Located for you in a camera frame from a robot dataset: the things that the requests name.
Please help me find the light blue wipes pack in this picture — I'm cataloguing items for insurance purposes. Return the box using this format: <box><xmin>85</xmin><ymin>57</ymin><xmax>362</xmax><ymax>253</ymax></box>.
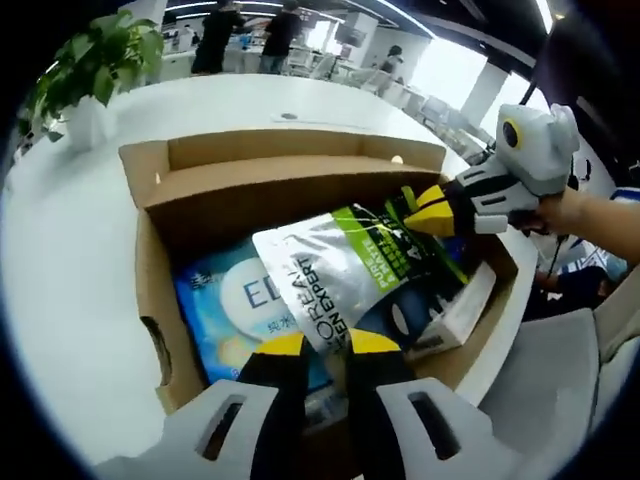
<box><xmin>173</xmin><ymin>238</ymin><xmax>336</xmax><ymax>394</ymax></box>

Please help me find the brown cardboard shoe box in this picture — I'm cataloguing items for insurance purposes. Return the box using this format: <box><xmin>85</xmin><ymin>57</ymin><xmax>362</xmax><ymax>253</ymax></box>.
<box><xmin>118</xmin><ymin>128</ymin><xmax>519</xmax><ymax>416</ymax></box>

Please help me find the small white carton box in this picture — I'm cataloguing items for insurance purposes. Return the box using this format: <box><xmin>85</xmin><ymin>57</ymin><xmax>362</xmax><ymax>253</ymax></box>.
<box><xmin>399</xmin><ymin>262</ymin><xmax>497</xmax><ymax>362</ymax></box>

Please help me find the grey mesh office chair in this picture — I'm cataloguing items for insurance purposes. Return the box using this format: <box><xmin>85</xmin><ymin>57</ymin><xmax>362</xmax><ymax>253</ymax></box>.
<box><xmin>477</xmin><ymin>305</ymin><xmax>609</xmax><ymax>480</ymax></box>

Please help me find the dark blue packet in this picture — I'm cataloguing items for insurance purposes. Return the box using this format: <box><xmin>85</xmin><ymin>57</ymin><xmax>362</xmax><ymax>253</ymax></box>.
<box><xmin>360</xmin><ymin>282</ymin><xmax>454</xmax><ymax>351</ymax></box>

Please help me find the silver green soft pouch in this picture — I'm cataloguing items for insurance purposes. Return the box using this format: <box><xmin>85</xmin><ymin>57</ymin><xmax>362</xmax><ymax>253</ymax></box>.
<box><xmin>251</xmin><ymin>198</ymin><xmax>471</xmax><ymax>357</ymax></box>

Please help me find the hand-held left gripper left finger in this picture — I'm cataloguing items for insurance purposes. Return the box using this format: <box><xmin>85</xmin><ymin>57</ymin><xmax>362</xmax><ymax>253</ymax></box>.
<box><xmin>94</xmin><ymin>333</ymin><xmax>307</xmax><ymax>480</ymax></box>

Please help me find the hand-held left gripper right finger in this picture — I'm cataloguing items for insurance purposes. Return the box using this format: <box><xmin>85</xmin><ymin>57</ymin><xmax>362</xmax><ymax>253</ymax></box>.
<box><xmin>344</xmin><ymin>327</ymin><xmax>544</xmax><ymax>480</ymax></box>

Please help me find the white table socket plate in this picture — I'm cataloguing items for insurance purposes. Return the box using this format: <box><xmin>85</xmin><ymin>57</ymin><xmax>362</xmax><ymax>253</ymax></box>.
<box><xmin>269</xmin><ymin>112</ymin><xmax>374</xmax><ymax>130</ymax></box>

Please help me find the person's right hand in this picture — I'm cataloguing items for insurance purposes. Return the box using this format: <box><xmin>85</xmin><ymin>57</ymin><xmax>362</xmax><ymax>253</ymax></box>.
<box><xmin>510</xmin><ymin>189</ymin><xmax>589</xmax><ymax>237</ymax></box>

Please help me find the green potted plant white pot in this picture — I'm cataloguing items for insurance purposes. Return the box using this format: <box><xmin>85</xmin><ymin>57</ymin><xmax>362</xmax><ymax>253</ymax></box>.
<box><xmin>22</xmin><ymin>9</ymin><xmax>166</xmax><ymax>151</ymax></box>

